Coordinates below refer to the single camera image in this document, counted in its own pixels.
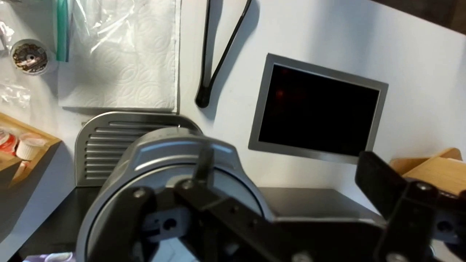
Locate steel framed counter chute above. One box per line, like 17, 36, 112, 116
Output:
247, 52, 390, 166

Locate black plastic tongs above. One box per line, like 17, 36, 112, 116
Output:
193, 0, 255, 109

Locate patterned paper cup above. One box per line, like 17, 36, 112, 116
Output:
10, 38, 51, 75

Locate black silver coffeemaker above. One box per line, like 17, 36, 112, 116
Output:
19, 109, 390, 262

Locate wooden cup dispenser stand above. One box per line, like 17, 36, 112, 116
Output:
387, 147, 466, 198

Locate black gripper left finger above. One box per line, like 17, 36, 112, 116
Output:
89, 144, 311, 262

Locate white paper towel stack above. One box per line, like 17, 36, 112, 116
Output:
57, 0, 182, 115

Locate wooden condiment organizer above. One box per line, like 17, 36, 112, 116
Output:
0, 112, 62, 189

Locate clear plastic zip bag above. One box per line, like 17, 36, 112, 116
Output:
0, 0, 161, 106

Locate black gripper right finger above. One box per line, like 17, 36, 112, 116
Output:
355, 150, 466, 262

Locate small creamer cup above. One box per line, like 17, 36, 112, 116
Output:
14, 134, 48, 161
0, 128, 19, 154

